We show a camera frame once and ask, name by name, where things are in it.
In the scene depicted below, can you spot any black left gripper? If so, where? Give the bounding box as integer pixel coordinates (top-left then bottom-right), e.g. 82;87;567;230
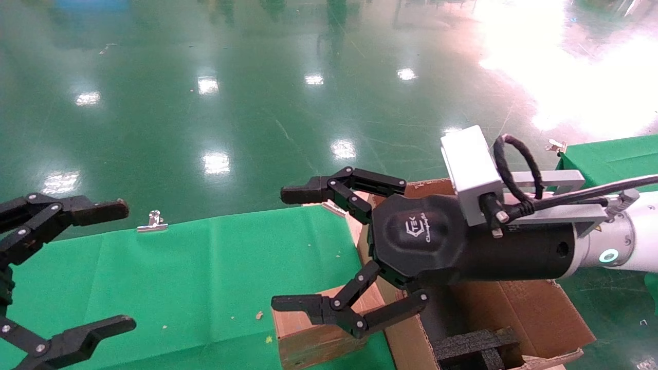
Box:
0;193;137;370

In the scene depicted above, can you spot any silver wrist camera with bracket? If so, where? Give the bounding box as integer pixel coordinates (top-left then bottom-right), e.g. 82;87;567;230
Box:
441;125;641;239

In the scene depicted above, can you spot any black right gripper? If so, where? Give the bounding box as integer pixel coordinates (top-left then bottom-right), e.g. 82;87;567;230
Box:
271;166;577;339

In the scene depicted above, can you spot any large green table cloth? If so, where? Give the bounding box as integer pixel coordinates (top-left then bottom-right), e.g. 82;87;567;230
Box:
0;206;396;370

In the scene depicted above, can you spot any large open cardboard carton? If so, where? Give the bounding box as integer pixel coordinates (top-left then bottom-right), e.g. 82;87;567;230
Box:
355;177;597;370

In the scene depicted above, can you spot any black foam cross block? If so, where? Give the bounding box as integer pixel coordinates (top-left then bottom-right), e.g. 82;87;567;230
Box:
433;327;521;370

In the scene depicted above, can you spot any small brown cardboard box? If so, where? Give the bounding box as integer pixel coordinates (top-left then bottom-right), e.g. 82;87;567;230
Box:
271;285;391;370

